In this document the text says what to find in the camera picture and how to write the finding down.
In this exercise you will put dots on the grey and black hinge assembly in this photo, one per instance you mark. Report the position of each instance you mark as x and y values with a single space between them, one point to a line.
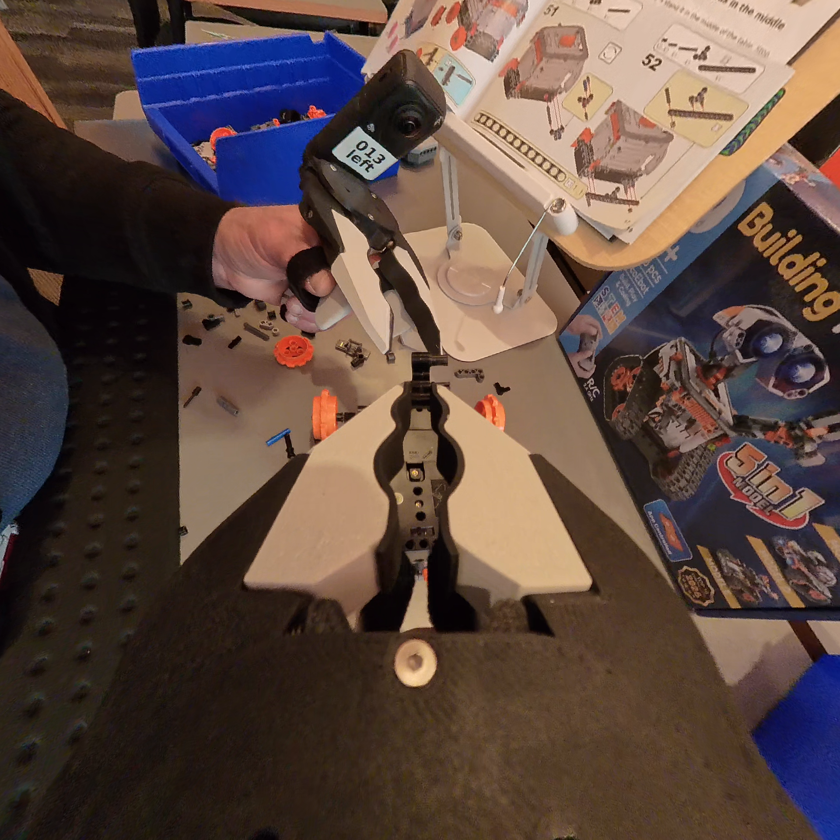
351 351

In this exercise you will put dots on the book stand with wooden board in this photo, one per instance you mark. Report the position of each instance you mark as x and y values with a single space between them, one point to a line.
472 302

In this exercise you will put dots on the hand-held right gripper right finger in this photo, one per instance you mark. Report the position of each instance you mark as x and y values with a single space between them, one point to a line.
512 518

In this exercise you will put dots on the blue bin with white tag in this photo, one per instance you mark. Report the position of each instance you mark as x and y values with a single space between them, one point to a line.
197 79

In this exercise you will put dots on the orange toothed wheel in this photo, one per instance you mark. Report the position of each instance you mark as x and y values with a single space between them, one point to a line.
292 351

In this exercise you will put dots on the toy robot model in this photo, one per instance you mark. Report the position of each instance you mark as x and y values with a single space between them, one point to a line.
420 485

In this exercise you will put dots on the person's left forearm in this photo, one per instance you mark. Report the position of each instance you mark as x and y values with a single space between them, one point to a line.
98 197

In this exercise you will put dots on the grey tube connector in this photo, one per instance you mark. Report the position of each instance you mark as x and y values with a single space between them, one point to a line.
228 405

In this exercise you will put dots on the white instruction booklet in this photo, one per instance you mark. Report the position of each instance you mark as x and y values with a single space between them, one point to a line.
590 98

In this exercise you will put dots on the white patterned badge card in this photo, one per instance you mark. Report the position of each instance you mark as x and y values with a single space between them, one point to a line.
8 551

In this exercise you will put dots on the scattered small building pieces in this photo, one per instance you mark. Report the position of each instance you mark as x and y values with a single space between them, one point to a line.
256 330

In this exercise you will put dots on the blue pin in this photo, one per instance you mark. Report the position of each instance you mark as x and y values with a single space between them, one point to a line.
279 438

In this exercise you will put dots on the robot kit box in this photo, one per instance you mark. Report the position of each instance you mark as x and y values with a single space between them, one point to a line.
722 394

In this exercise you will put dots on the blue plastic bin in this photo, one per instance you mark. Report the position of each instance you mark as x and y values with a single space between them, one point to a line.
807 754

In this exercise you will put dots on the wooden cabinet side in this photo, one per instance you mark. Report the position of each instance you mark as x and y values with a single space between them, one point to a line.
26 72

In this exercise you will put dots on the large printed instruction sheet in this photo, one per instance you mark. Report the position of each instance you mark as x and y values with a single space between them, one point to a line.
754 19

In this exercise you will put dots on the black long pin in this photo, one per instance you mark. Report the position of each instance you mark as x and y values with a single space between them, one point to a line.
191 396

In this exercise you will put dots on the grey motor block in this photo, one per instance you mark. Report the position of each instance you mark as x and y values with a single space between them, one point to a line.
420 154

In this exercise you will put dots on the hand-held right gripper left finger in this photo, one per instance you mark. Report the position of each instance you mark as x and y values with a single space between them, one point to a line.
321 518

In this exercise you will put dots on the person's left hand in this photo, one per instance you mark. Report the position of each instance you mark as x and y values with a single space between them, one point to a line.
262 249

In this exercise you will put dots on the assorted pieces in bin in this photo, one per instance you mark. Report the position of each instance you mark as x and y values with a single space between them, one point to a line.
262 131

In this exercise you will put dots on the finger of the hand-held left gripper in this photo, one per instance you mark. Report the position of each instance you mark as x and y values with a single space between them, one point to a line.
358 275
410 295

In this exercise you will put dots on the person's clothed body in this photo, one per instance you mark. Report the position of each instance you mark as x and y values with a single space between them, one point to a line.
26 394

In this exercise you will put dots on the dark perforated panel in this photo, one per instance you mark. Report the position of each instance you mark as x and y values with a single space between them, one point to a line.
98 459

